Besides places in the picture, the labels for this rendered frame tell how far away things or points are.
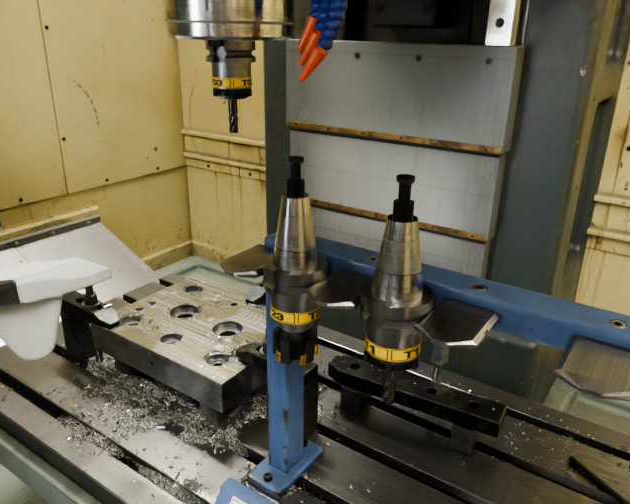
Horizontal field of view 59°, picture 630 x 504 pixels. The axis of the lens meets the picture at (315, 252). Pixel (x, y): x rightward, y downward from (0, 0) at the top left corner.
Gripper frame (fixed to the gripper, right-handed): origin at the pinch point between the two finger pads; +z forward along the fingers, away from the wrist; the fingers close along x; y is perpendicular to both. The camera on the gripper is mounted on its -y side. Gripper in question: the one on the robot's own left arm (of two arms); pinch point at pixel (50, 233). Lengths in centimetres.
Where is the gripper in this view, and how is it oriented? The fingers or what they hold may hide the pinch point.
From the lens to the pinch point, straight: 43.7
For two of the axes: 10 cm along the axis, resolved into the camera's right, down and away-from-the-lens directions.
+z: 6.1, -2.9, 7.4
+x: 7.9, 2.4, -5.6
